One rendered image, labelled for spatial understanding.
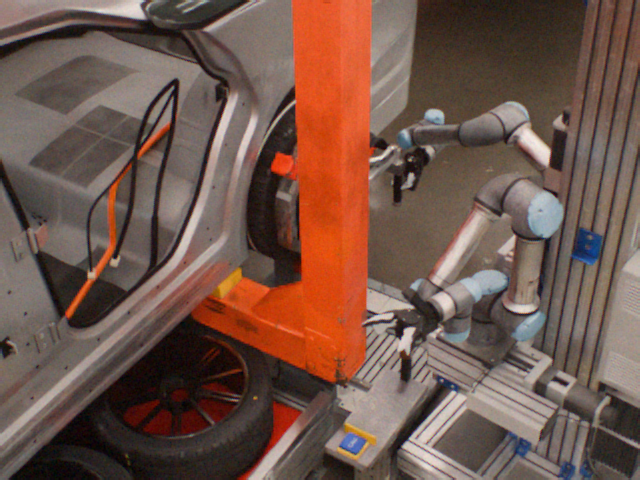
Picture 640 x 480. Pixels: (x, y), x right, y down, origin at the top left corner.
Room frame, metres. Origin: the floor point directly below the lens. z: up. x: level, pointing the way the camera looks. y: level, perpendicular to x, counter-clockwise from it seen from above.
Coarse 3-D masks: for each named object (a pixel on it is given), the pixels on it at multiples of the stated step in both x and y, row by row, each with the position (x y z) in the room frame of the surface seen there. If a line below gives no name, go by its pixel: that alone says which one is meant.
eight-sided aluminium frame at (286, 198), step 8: (296, 144) 3.05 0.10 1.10; (296, 152) 3.02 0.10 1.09; (288, 184) 2.97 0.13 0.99; (296, 184) 2.94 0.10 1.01; (280, 192) 2.93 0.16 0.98; (288, 192) 2.92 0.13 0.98; (296, 192) 2.93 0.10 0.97; (280, 200) 2.92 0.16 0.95; (288, 200) 2.90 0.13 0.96; (280, 208) 2.92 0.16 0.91; (288, 208) 2.90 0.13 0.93; (280, 216) 2.92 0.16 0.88; (288, 216) 2.90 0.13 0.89; (280, 224) 2.92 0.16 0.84; (288, 224) 2.90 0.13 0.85; (296, 224) 2.93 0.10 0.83; (280, 232) 2.92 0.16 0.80; (288, 232) 2.90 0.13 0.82; (296, 232) 2.93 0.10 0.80; (280, 240) 2.92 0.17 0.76; (288, 240) 2.90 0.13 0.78; (296, 240) 2.92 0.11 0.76; (288, 248) 2.90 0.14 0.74; (296, 248) 2.92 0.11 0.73
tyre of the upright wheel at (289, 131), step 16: (288, 96) 3.26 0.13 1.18; (288, 112) 3.16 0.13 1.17; (288, 128) 3.08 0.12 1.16; (272, 144) 3.03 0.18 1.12; (288, 144) 3.05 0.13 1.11; (272, 160) 2.98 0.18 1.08; (256, 176) 2.97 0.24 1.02; (272, 176) 2.96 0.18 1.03; (256, 192) 2.93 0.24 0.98; (272, 192) 2.95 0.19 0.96; (256, 208) 2.92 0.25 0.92; (272, 208) 2.95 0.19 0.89; (256, 224) 2.90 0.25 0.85; (272, 224) 2.94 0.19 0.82; (256, 240) 2.92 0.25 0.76; (272, 240) 2.94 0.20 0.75; (272, 256) 2.95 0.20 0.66; (288, 256) 3.02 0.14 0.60
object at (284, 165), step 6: (276, 156) 2.96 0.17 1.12; (282, 156) 2.95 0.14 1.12; (288, 156) 2.94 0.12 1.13; (276, 162) 2.94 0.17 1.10; (282, 162) 2.93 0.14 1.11; (288, 162) 2.92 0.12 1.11; (294, 162) 2.93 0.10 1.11; (270, 168) 2.93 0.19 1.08; (276, 168) 2.92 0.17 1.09; (282, 168) 2.91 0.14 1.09; (288, 168) 2.91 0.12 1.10; (294, 168) 2.93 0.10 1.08; (282, 174) 2.91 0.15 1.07; (288, 174) 2.90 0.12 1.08; (294, 174) 2.93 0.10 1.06; (294, 180) 2.94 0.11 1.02
